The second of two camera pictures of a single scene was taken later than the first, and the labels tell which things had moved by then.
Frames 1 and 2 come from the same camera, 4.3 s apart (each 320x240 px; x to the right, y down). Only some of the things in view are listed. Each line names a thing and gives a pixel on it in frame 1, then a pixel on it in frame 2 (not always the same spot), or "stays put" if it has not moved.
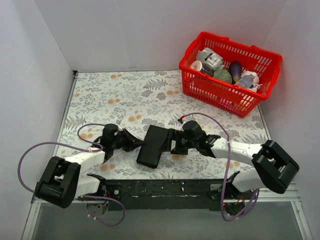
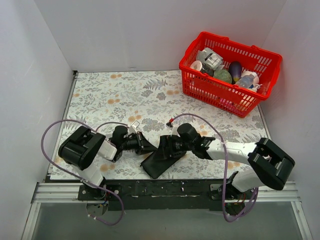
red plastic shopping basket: [229, 98] stays put
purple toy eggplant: [235, 69] stays put
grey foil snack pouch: [209, 59] stays put
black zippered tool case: [150, 151] -> [157, 162]
